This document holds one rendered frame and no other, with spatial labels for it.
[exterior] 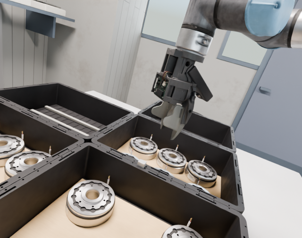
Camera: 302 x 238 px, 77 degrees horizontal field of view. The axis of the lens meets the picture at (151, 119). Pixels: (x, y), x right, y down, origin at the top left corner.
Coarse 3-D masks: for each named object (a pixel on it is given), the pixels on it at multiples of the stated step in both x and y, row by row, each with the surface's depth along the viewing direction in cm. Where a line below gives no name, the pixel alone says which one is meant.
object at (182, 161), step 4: (164, 148) 70; (168, 148) 70; (160, 152) 67; (164, 152) 67; (176, 152) 70; (160, 156) 64; (164, 156) 65; (180, 156) 67; (184, 156) 68; (164, 160) 62; (168, 160) 63; (172, 160) 64; (180, 160) 65; (184, 160) 66; (168, 164) 62; (172, 164) 62; (176, 164) 62; (180, 164) 63; (184, 164) 63
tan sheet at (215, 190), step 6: (132, 138) 77; (126, 144) 71; (120, 150) 67; (126, 150) 68; (156, 156) 69; (150, 162) 65; (156, 162) 66; (186, 162) 71; (174, 174) 62; (180, 174) 63; (186, 180) 61; (216, 180) 65; (216, 186) 62; (210, 192) 59; (216, 192) 60
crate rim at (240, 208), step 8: (128, 120) 67; (152, 120) 73; (112, 128) 58; (168, 128) 71; (96, 136) 52; (104, 136) 54; (192, 136) 69; (96, 144) 48; (104, 144) 49; (208, 144) 68; (112, 152) 47; (120, 152) 48; (232, 152) 66; (136, 160) 47; (152, 168) 46; (168, 176) 44; (184, 184) 43; (240, 184) 49; (200, 192) 42; (240, 192) 46; (216, 200) 41; (224, 200) 42; (240, 200) 43; (232, 208) 40; (240, 208) 41
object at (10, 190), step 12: (84, 144) 47; (60, 156) 41; (72, 156) 42; (120, 156) 46; (48, 168) 37; (144, 168) 45; (24, 180) 33; (168, 180) 43; (0, 192) 30; (12, 192) 30; (192, 192) 41; (216, 204) 40; (240, 216) 38; (240, 228) 36
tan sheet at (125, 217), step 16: (48, 208) 40; (64, 208) 41; (128, 208) 45; (32, 224) 36; (48, 224) 37; (64, 224) 38; (112, 224) 40; (128, 224) 41; (144, 224) 43; (160, 224) 44
